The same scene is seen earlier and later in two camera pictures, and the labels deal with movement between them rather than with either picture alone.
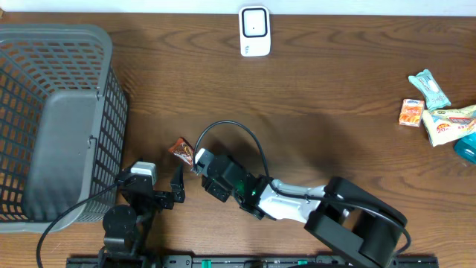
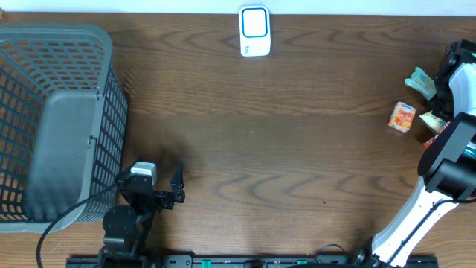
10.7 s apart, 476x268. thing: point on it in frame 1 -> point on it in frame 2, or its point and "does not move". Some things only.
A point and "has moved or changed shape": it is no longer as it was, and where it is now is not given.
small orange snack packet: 411,112 -> 402,117
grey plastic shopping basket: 63,125 does not move
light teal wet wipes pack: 433,97 has moved or changed shape
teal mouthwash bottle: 465,147 does not move
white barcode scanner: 254,24 does not move
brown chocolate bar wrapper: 183,149 -> 426,145
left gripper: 177,193 does not move
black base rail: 251,262 does not move
